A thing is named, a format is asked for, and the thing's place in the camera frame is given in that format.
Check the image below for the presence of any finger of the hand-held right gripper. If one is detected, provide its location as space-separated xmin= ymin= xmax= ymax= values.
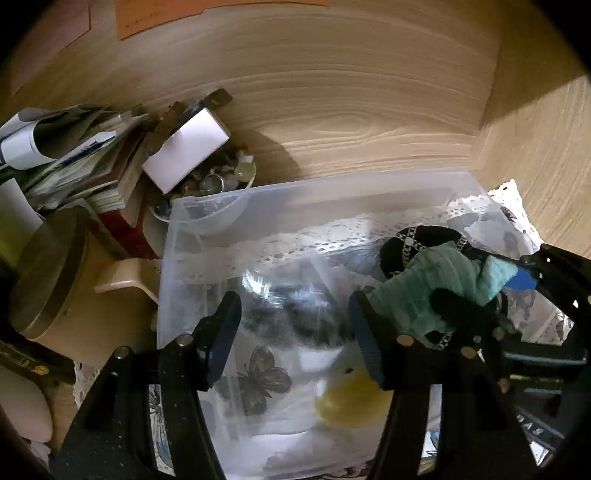
xmin=492 ymin=293 xmax=532 ymax=340
xmin=468 ymin=247 xmax=543 ymax=292

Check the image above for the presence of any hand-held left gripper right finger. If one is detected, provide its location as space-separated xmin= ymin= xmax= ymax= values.
xmin=348 ymin=291 xmax=529 ymax=480

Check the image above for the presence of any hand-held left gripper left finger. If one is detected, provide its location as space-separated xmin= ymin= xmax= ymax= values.
xmin=52 ymin=291 xmax=243 ymax=480

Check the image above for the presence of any clear plastic storage bin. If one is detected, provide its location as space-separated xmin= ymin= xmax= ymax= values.
xmin=156 ymin=171 xmax=561 ymax=480

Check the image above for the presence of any mint green cloth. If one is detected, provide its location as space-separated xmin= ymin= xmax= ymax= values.
xmin=369 ymin=242 xmax=520 ymax=340

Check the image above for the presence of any yellow soft ball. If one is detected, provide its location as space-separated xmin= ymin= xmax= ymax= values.
xmin=314 ymin=364 xmax=394 ymax=430

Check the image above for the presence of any butterfly print lace tablecloth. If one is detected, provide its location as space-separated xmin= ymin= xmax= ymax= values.
xmin=69 ymin=180 xmax=578 ymax=480

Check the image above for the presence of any beige plastic scoop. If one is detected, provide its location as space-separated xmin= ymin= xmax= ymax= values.
xmin=95 ymin=258 xmax=163 ymax=306

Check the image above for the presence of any white bowl of trinkets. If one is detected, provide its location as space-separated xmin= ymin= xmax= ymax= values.
xmin=150 ymin=141 xmax=258 ymax=237

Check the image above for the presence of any round beige box dark lid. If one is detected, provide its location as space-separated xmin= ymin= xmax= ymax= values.
xmin=9 ymin=205 xmax=122 ymax=361

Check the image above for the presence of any dark object with gold trim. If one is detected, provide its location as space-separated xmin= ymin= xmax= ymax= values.
xmin=0 ymin=340 xmax=77 ymax=387

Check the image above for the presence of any white cardboard box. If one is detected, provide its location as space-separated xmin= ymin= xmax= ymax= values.
xmin=141 ymin=106 xmax=232 ymax=195

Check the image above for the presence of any pale pink rounded object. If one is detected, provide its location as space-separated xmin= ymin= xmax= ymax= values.
xmin=0 ymin=364 xmax=54 ymax=445

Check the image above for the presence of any stack of books and papers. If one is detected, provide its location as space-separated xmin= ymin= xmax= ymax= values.
xmin=0 ymin=104 xmax=164 ymax=259

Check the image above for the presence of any dark metal clip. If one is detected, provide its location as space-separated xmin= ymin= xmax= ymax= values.
xmin=198 ymin=89 xmax=233 ymax=112

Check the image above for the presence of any orange paper sheet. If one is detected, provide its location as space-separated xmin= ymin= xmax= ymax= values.
xmin=115 ymin=0 xmax=331 ymax=41

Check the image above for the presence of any brown paper sheet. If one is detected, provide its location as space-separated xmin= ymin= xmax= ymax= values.
xmin=8 ymin=0 xmax=93 ymax=95

